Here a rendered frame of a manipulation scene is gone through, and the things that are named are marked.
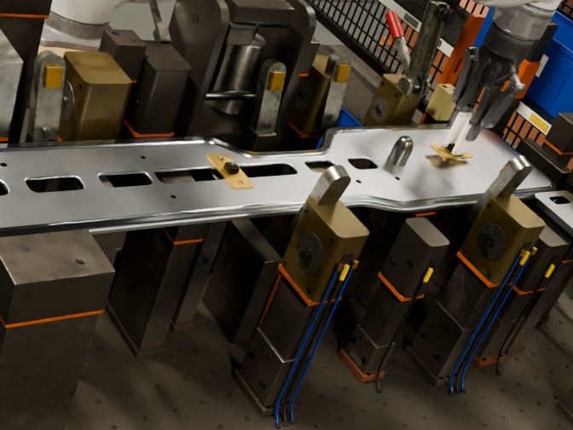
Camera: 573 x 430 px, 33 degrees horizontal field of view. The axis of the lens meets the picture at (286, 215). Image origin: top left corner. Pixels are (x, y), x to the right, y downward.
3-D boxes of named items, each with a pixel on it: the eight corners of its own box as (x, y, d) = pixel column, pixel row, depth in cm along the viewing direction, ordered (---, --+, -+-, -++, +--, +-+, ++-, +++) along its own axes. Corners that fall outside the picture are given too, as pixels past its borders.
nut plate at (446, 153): (442, 158, 164) (445, 152, 163) (429, 145, 166) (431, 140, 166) (474, 158, 169) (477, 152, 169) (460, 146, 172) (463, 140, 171)
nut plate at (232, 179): (255, 188, 139) (257, 181, 138) (233, 189, 136) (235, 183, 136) (227, 154, 144) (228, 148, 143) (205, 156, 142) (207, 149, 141)
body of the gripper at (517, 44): (482, 15, 155) (458, 65, 160) (517, 42, 150) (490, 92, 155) (512, 17, 160) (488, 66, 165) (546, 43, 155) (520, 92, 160)
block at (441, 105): (376, 247, 194) (449, 92, 175) (366, 237, 196) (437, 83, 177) (389, 246, 196) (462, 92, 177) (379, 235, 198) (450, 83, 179)
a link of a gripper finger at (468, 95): (489, 60, 157) (483, 55, 158) (456, 113, 164) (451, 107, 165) (504, 60, 160) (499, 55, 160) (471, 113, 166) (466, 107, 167)
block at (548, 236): (486, 380, 171) (560, 258, 156) (445, 335, 178) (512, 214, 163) (512, 373, 175) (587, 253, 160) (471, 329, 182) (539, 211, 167)
